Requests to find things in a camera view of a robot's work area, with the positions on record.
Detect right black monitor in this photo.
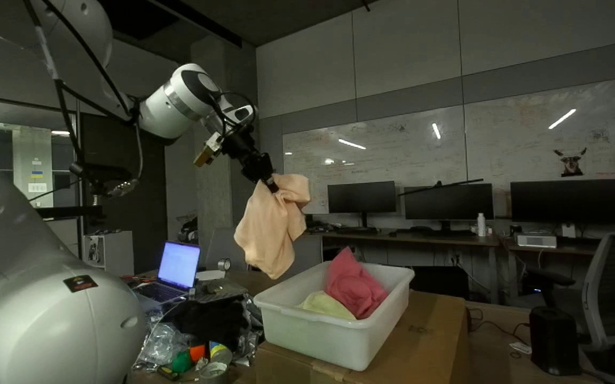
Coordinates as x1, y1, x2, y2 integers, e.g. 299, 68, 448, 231
510, 179, 615, 225

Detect peach cloth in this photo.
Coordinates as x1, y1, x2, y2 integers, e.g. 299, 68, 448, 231
234, 173, 311, 279

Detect middle black monitor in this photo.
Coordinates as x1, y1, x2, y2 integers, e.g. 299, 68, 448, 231
401, 184, 494, 233

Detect black monitor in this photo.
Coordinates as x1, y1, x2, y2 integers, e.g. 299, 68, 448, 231
510, 179, 615, 225
401, 184, 494, 233
327, 182, 398, 223

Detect brown cardboard box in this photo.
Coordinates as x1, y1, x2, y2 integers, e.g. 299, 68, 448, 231
255, 293, 471, 384

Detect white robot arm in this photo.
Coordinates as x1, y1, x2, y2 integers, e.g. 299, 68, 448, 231
0, 0, 277, 384

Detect light green cloth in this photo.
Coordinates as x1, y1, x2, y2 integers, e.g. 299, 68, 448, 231
299, 291, 356, 321

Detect open laptop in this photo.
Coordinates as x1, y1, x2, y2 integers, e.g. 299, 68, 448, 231
138, 243, 202, 302

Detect left black monitor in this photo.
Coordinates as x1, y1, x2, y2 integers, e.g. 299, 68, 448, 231
327, 182, 398, 223

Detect pink cloth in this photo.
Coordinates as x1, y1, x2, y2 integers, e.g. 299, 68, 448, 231
325, 248, 387, 320

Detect black cylindrical bin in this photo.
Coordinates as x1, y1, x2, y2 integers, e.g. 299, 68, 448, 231
531, 307, 581, 375

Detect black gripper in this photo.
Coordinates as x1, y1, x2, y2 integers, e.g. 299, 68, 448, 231
222, 135, 274, 188

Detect white plastic box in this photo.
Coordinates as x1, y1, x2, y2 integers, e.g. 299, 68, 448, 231
255, 262, 414, 371

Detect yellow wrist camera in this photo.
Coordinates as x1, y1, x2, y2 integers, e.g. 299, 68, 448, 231
194, 133, 222, 167

